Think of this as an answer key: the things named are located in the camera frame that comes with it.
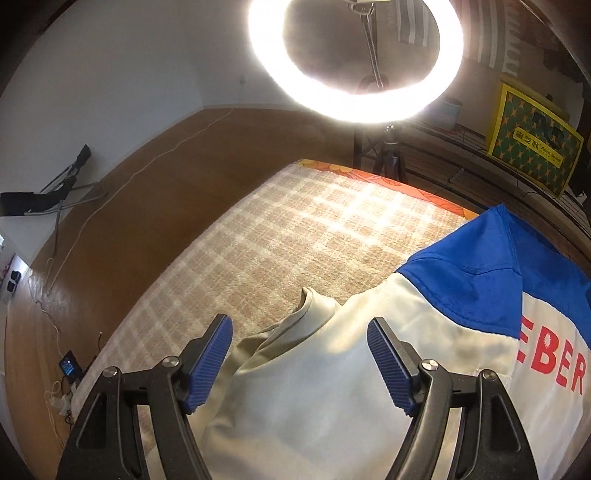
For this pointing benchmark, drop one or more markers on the yellow green cardboard box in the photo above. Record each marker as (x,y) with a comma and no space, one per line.
(533,141)

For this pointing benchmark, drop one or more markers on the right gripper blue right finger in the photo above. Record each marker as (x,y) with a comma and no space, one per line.
(397,365)

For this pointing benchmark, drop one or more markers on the orange patterned bed sheet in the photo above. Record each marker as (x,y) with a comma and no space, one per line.
(390,184)

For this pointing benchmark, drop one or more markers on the striped white green wall hanging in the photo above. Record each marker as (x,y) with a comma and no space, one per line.
(487,32)

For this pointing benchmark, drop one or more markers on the white blue work jacket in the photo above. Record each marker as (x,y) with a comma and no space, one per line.
(331,391)

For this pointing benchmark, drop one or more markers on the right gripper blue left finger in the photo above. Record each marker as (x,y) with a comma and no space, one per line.
(201,361)

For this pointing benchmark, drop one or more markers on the plaid bed blanket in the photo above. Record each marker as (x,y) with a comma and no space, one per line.
(302,228)

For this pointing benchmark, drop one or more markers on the ring light tripod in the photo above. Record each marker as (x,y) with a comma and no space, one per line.
(390,162)

